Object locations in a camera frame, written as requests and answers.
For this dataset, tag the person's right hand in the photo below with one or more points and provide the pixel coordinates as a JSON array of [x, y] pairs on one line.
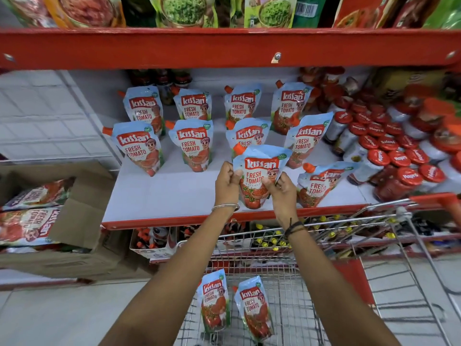
[[285, 199]]

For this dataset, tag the person's left hand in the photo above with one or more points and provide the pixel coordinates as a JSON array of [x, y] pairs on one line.
[[226, 187]]

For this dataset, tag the person's right thumb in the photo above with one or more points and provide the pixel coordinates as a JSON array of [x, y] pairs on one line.
[[267, 186]]

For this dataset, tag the person's left thumb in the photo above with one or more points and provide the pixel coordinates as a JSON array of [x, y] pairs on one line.
[[238, 175]]

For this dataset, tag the person's right forearm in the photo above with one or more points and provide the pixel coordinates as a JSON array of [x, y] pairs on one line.
[[331, 288]]

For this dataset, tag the person's left forearm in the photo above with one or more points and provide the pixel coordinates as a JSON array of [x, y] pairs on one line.
[[173, 281]]

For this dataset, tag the silver metal bangle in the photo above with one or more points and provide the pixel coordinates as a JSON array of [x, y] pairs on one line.
[[224, 207]]

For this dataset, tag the black thread wristband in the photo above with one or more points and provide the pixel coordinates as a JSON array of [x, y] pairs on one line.
[[294, 228]]

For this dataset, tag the group of yellow-capped dark bottles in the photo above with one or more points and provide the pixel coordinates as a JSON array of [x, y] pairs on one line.
[[270, 241]]

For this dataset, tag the rows of blue ketchup pouches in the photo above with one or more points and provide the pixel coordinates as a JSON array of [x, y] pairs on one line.
[[192, 142]]

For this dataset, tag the red-edged white shelf board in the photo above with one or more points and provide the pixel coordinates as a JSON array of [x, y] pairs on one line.
[[169, 192]]

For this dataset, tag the white carton of orange-capped bottles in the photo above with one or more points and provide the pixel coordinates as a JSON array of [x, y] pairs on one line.
[[153, 241]]

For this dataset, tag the dark sauce bottle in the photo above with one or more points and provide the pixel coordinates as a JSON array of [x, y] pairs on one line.
[[165, 86], [141, 77], [182, 77]]

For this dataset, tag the red metal shelf board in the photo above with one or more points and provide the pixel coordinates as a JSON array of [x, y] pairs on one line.
[[216, 48]]

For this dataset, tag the group of red-lidded sauce jars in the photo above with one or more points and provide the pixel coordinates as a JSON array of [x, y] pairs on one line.
[[399, 147]]

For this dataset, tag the brown cardboard box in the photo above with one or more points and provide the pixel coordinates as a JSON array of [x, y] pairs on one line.
[[86, 219]]

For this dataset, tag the green soup packet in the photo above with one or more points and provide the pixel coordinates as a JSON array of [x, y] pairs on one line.
[[183, 10], [272, 10]]

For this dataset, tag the yellow food package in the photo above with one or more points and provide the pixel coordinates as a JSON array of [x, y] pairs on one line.
[[407, 84]]

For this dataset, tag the dark green packet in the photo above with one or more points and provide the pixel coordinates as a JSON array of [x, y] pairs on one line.
[[138, 10], [309, 10]]

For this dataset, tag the red soup packet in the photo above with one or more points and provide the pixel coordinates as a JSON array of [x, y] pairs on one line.
[[414, 10], [365, 10]]

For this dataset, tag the orange food packet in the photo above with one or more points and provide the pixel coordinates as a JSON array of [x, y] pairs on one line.
[[86, 10]]

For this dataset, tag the bright green packet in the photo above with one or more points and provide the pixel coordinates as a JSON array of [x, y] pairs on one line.
[[444, 14]]

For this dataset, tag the pink food packet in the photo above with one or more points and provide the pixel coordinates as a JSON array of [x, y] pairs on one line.
[[25, 8]]

